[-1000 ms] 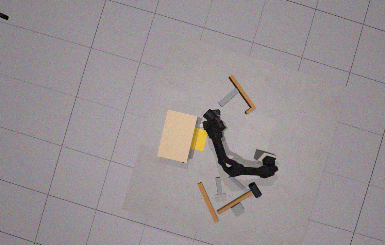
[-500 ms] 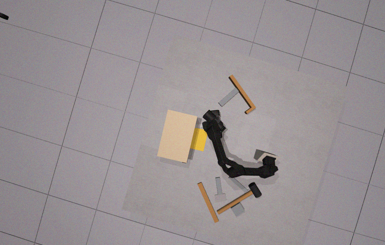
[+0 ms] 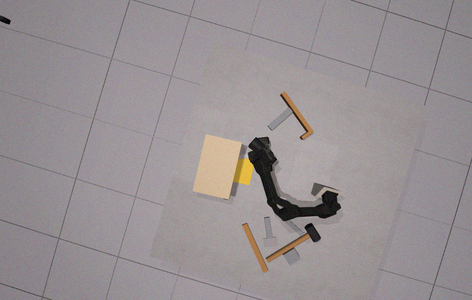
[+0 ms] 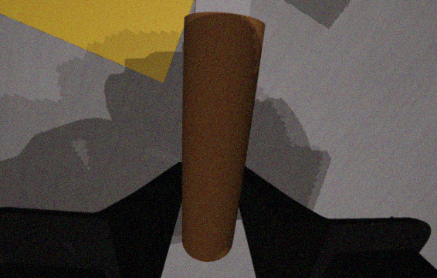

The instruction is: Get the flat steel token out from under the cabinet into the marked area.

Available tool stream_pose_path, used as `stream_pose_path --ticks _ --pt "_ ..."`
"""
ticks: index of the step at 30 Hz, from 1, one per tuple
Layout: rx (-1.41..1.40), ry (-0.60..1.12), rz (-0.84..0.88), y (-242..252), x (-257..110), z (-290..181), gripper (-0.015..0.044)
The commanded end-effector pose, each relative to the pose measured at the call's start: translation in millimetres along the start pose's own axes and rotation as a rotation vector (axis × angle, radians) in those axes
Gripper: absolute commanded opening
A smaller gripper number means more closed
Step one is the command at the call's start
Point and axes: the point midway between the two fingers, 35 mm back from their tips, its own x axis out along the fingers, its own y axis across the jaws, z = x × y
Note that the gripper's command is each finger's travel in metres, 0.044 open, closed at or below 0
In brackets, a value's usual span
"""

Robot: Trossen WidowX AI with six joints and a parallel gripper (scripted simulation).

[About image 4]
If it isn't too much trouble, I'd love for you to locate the brown cylinder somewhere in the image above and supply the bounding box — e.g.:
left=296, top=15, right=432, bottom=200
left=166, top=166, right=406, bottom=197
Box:
left=181, top=0, right=265, bottom=262

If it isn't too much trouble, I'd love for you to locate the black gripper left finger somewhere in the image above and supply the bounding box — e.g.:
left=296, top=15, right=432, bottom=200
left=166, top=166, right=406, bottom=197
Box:
left=0, top=162, right=182, bottom=278

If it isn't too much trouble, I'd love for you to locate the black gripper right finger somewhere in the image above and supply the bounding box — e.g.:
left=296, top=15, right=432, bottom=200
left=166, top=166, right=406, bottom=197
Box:
left=239, top=166, right=431, bottom=278

